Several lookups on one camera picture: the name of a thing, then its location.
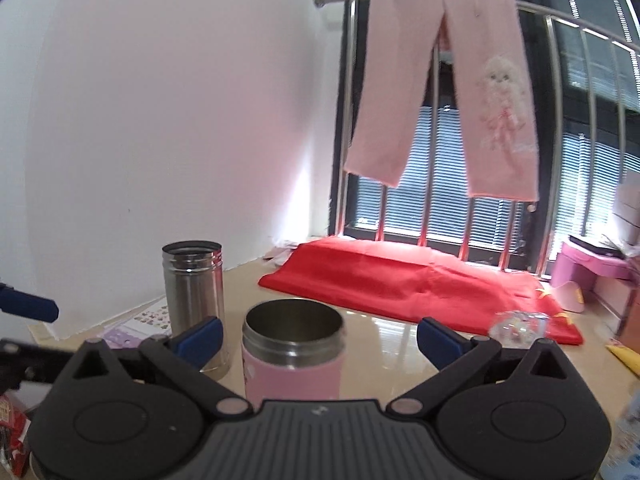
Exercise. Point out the crumpled white papers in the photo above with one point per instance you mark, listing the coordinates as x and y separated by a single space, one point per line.
280 252

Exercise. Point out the pink cup with steel rim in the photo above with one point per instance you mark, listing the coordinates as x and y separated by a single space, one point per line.
295 375

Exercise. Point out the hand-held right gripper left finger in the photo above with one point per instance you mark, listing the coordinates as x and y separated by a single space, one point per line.
202 337

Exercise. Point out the steel window railing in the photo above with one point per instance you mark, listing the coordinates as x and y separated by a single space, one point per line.
555 110

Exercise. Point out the wooden cabinet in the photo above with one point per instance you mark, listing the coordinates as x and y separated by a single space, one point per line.
622 305

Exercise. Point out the yellow packet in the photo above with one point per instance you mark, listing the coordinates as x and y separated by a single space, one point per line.
625 355

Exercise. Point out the silver steel cup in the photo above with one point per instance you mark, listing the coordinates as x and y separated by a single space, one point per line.
192 290

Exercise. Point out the pink pants with doll print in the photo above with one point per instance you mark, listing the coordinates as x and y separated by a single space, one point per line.
500 100

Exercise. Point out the red cloth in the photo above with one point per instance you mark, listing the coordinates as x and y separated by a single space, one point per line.
390 280

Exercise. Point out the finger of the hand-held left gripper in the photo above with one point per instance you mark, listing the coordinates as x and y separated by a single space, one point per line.
30 306
30 362

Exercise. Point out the black flat box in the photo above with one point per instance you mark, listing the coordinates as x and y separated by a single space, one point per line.
595 246

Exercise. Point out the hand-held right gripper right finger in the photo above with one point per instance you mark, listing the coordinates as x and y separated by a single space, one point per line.
440 339

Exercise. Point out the window blinds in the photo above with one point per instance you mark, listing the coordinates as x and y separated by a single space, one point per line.
440 160

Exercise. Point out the pink plastic stool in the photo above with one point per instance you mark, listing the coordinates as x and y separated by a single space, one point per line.
585 270

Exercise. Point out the red snack packet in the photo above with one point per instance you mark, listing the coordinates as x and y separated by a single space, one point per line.
12 435

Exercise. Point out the sticker sheet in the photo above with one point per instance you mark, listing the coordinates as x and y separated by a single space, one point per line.
135 322

